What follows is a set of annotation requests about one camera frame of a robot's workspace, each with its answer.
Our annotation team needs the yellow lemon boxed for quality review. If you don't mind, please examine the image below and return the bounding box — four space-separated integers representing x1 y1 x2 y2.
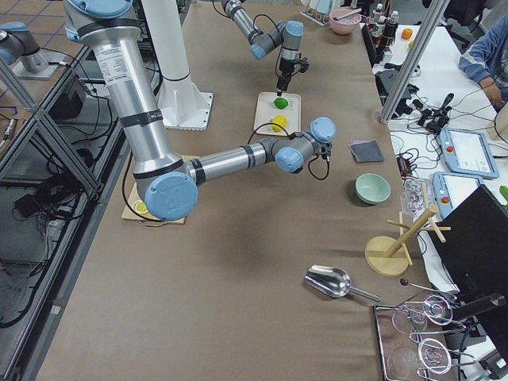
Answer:
271 114 287 132

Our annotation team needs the grey folded cloth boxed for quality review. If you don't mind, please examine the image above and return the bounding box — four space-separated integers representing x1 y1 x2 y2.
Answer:
348 140 384 164

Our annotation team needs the seated person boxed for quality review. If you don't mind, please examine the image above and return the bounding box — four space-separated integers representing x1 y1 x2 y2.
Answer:
458 15 507 111

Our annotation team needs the lemon slice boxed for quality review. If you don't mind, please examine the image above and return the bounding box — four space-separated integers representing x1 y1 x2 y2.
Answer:
133 199 148 215

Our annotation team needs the metal scoop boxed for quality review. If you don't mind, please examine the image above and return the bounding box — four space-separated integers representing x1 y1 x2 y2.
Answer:
305 264 381 302

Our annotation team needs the wooden mug tree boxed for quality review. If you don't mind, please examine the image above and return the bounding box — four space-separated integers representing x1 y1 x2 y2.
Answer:
364 205 452 276

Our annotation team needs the green lime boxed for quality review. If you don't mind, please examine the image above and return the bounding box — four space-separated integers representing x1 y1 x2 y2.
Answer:
273 97 289 110

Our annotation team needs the copper wire bottle rack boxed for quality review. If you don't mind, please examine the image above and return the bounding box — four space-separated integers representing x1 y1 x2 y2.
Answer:
361 3 399 66

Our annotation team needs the blue teach pendant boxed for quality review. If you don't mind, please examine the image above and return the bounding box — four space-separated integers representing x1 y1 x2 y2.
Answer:
439 127 499 179
432 171 483 218

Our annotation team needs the aluminium frame post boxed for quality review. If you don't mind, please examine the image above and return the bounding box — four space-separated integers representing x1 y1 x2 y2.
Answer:
379 0 449 125

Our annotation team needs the mint green bowl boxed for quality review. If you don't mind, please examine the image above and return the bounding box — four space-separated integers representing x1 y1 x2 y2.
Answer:
355 173 391 205

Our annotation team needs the wooden cutting board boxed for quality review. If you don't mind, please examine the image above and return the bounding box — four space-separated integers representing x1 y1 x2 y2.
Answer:
133 159 202 221

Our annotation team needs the white camera post base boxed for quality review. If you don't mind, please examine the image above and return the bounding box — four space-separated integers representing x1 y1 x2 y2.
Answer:
142 0 213 131

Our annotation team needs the black monitor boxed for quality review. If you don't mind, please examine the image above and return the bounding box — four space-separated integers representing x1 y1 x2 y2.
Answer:
436 185 507 296

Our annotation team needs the pink bowl of ice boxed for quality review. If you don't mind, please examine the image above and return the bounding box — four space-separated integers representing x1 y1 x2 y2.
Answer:
329 9 361 36

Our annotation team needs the wire glass rack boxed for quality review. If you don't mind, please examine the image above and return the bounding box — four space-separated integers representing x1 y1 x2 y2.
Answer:
371 291 501 381

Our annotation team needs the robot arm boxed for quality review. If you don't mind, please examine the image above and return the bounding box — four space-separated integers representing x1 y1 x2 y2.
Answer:
64 1 337 221
221 1 310 96

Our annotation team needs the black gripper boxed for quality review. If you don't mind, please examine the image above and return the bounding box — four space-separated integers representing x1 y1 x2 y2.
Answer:
276 57 310 96
317 141 333 159

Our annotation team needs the white rabbit tray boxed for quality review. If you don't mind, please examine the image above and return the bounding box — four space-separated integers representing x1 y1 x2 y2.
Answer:
253 91 302 137

